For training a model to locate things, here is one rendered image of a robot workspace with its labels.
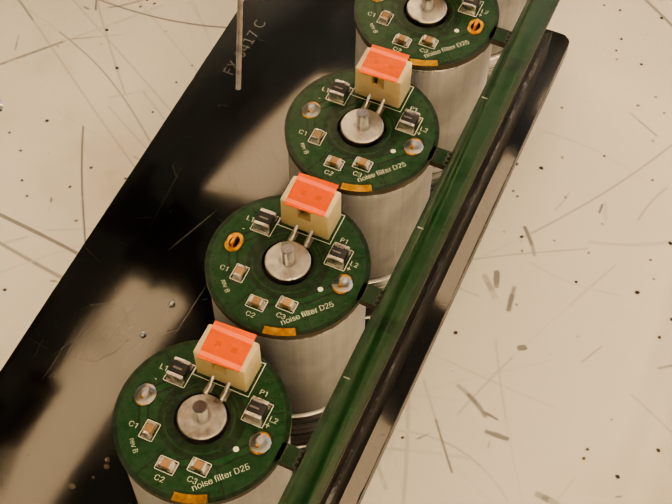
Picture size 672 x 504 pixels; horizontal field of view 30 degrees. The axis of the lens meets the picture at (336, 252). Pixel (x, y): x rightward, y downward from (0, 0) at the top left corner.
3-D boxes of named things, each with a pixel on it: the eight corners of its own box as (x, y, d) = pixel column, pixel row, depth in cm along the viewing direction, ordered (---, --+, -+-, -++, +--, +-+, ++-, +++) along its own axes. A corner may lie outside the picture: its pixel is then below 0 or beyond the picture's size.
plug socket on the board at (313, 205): (273, 236, 19) (271, 212, 19) (297, 194, 20) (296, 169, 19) (321, 254, 19) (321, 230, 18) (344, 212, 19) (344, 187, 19)
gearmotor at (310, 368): (205, 436, 23) (176, 294, 18) (264, 328, 24) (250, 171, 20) (328, 488, 22) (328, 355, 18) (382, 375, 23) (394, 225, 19)
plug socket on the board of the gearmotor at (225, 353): (188, 388, 18) (183, 366, 17) (215, 339, 18) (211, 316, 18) (238, 409, 18) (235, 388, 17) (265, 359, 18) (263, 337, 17)
